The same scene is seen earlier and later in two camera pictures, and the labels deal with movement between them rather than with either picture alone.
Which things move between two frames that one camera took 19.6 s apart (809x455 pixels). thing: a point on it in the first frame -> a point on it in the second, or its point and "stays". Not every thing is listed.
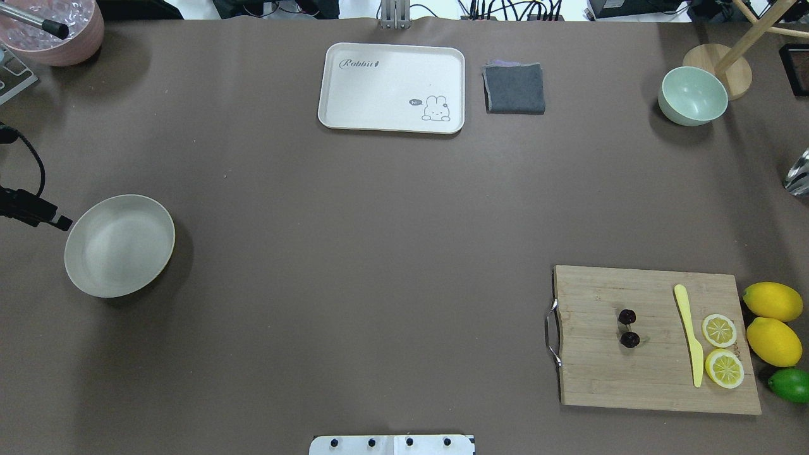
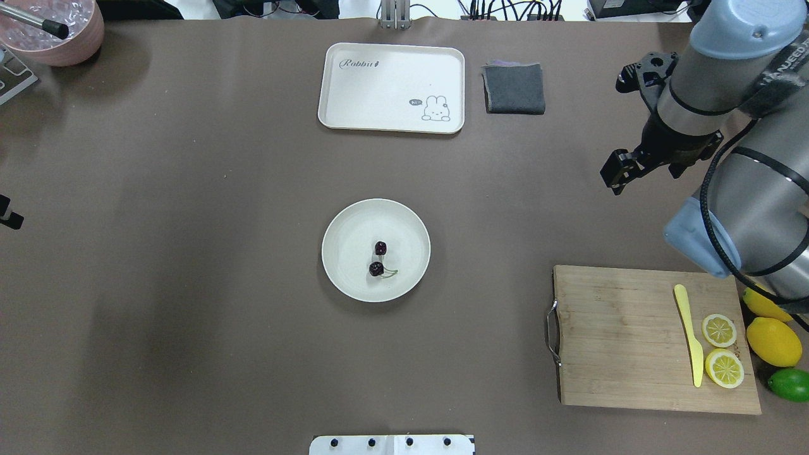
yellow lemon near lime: [774, 342] stays
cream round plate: [120, 247] -> [348, 249]
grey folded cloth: [513, 87] stays
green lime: [791, 383] stays
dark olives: [629, 339] -> [377, 268]
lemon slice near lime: [725, 368] stays
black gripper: [33, 208] -> [12, 220]
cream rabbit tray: [393, 87] stays
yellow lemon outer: [775, 301] stays
